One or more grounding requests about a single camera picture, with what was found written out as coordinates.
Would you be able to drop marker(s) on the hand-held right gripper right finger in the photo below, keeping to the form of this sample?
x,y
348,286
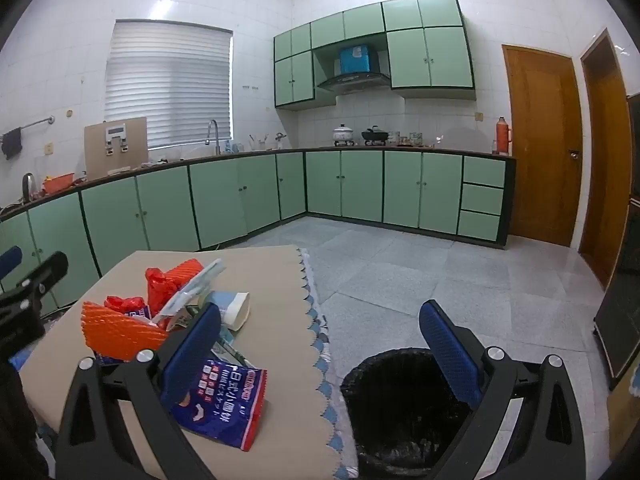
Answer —
x,y
450,355

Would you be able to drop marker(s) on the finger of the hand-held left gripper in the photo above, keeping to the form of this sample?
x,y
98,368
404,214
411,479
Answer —
x,y
45,272
10,260

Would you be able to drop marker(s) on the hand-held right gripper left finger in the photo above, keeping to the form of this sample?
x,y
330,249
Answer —
x,y
192,355

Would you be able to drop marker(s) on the blue snack packet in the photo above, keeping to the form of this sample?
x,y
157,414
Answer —
x,y
230,405

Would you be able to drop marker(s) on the blue and green milk carton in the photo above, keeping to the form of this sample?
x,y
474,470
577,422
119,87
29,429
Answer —
x,y
192,287

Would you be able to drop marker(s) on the black-lined trash bin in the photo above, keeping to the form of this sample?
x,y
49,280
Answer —
x,y
400,410

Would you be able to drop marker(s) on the red gold-printed bag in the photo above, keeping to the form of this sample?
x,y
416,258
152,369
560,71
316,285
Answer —
x,y
160,287

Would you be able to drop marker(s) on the orange foam fruit net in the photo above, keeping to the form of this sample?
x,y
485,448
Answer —
x,y
115,335
185,271

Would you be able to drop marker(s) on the person's left forearm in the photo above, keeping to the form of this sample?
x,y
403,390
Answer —
x,y
12,420

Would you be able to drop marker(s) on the blue and white paper cup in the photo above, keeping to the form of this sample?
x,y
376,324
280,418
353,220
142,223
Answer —
x,y
232,310

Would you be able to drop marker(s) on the red crumpled wrapper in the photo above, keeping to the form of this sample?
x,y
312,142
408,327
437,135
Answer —
x,y
125,305

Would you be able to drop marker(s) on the orange plastic basin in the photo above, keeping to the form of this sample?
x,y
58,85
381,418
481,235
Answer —
x,y
59,185

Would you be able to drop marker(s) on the beige table with cloth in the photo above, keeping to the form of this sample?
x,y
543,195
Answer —
x,y
280,285

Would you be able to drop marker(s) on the dark hanging towel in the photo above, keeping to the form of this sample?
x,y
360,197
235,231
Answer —
x,y
11,144

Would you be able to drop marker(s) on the cardboard box on counter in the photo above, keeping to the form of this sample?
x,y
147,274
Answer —
x,y
95,150

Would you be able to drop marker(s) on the black cabinet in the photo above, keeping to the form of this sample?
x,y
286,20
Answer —
x,y
625,310

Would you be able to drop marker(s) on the brown cardboard box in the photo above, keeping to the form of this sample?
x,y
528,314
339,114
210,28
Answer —
x,y
625,410

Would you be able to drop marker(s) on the green base cabinets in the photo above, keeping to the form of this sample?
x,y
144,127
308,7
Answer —
x,y
360,185

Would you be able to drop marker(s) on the metal sink faucet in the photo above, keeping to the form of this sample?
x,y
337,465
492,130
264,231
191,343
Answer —
x,y
217,142

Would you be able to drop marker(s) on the orange thermos flask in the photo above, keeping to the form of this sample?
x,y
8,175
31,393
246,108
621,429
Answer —
x,y
502,137

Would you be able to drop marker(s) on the brown wooden door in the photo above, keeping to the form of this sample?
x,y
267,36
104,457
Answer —
x,y
607,160
542,150

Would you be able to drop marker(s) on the white window blind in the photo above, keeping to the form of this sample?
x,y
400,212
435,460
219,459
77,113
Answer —
x,y
170,85

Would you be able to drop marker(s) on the black wok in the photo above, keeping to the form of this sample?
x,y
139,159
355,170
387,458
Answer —
x,y
375,136

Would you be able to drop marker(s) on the white cooking pot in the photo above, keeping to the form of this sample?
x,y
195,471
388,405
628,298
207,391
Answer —
x,y
344,135

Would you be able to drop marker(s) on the dark range hood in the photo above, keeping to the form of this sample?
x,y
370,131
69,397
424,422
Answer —
x,y
352,81

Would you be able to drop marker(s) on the blue box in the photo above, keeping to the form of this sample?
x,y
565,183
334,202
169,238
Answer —
x,y
356,60

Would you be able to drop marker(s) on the metal towel rail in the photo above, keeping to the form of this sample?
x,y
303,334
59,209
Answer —
x,y
40,121

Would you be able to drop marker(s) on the white plastic bracket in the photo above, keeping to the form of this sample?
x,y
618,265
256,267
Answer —
x,y
116,131

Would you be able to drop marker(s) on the green wall cabinets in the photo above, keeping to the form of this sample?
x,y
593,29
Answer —
x,y
430,55

